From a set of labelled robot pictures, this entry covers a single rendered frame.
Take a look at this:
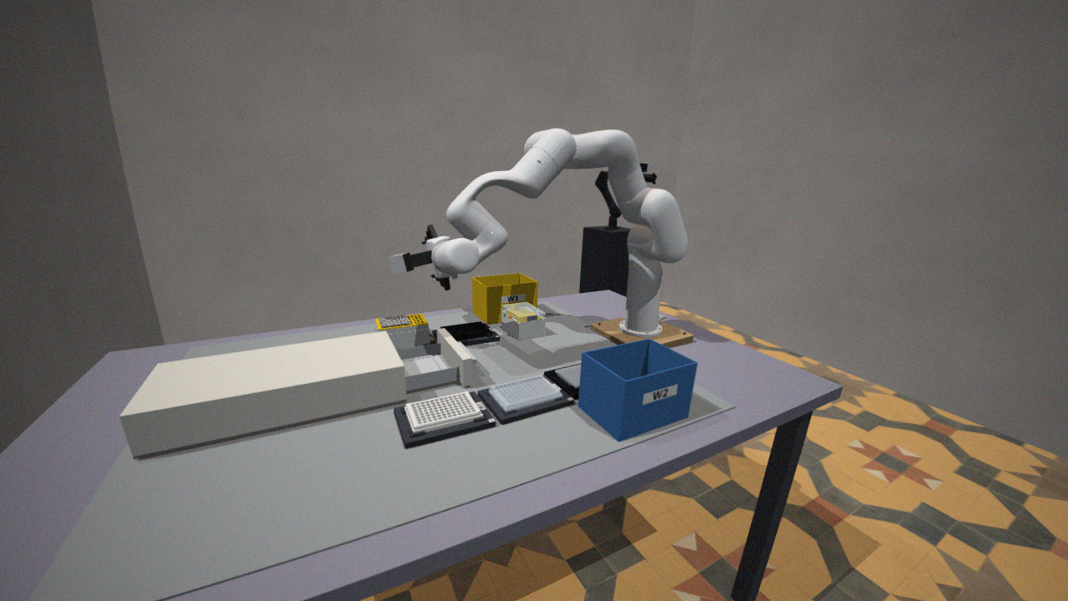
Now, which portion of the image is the yellow open-top bin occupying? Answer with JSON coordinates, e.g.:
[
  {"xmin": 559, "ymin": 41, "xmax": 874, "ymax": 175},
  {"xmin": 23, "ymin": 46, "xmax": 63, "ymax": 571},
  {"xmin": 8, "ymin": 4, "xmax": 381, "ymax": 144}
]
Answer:
[{"xmin": 472, "ymin": 273, "xmax": 538, "ymax": 325}]

